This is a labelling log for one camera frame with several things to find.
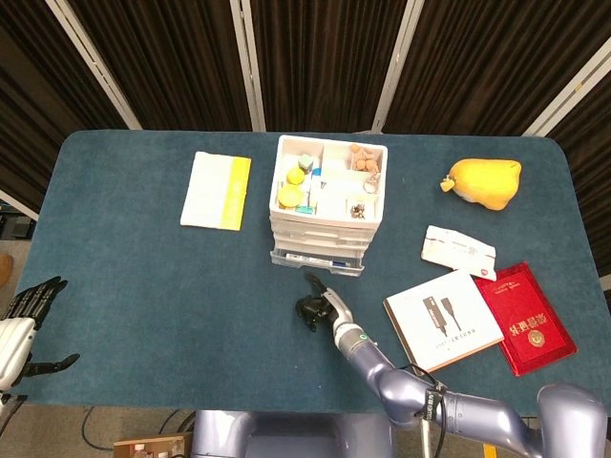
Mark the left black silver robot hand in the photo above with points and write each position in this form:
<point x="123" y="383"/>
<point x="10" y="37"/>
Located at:
<point x="14" y="346"/>

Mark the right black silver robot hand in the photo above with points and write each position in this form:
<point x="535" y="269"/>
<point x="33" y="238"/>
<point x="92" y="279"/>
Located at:
<point x="336" y="310"/>

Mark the teal flat sharpener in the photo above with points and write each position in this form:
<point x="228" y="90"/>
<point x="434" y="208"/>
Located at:
<point x="304" y="209"/>

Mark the brown cardboard box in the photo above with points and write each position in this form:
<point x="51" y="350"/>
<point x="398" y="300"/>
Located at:
<point x="153" y="447"/>

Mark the white marker pen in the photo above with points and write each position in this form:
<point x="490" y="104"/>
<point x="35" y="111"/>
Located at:
<point x="308" y="259"/>

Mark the white glue stick blue cap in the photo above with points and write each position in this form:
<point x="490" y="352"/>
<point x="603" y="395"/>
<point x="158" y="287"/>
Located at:
<point x="313" y="188"/>

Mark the small yellow tape roll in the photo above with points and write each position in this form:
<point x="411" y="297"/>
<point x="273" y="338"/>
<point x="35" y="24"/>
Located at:
<point x="295" y="177"/>

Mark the brown wooden bead cluster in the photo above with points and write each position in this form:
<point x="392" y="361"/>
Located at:
<point x="365" y="158"/>

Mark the white plastic drawer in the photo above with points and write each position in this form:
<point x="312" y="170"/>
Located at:
<point x="324" y="228"/>
<point x="322" y="241"/>
<point x="315" y="269"/>

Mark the brown wooden object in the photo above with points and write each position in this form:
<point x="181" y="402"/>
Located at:
<point x="6" y="269"/>

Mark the white plastic drawer organizer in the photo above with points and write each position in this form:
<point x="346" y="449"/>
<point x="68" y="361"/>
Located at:
<point x="334" y="191"/>

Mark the teal eraser block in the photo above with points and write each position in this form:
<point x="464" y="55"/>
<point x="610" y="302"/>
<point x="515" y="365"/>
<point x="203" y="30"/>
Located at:
<point x="305" y="161"/>

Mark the red certificate booklet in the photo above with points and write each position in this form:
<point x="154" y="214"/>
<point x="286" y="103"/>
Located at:
<point x="530" y="319"/>

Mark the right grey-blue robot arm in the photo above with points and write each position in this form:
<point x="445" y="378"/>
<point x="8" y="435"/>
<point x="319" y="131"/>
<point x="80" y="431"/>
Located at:
<point x="406" y="386"/>

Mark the white and yellow booklet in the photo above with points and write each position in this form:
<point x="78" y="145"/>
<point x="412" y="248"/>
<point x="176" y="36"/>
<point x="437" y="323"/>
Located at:
<point x="210" y="191"/>

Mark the yellow plush toy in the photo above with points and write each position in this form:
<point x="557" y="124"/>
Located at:
<point x="487" y="183"/>

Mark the dark metal clip cluster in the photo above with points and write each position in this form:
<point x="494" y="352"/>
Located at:
<point x="358" y="210"/>

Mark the white metal frame post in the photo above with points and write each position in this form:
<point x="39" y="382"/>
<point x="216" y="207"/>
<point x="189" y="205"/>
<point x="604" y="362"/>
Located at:
<point x="16" y="205"/>
<point x="95" y="67"/>
<point x="568" y="93"/>
<point x="396" y="67"/>
<point x="247" y="62"/>

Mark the large yellow tape roll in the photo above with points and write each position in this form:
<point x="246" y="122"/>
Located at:
<point x="290" y="196"/>

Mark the dark brown pleated curtain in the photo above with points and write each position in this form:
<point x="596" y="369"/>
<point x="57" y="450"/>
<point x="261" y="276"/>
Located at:
<point x="324" y="57"/>

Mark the blue pen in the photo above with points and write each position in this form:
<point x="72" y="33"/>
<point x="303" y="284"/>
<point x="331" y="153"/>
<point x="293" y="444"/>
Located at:
<point x="341" y="263"/>

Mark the white card packet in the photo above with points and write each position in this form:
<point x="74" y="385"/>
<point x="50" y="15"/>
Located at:
<point x="453" y="248"/>

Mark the grey-blue robot torso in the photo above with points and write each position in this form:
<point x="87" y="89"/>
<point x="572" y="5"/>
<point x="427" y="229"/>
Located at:
<point x="291" y="436"/>

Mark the blue felt table cover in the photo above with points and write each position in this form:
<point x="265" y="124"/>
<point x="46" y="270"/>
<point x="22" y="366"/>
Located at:
<point x="167" y="310"/>

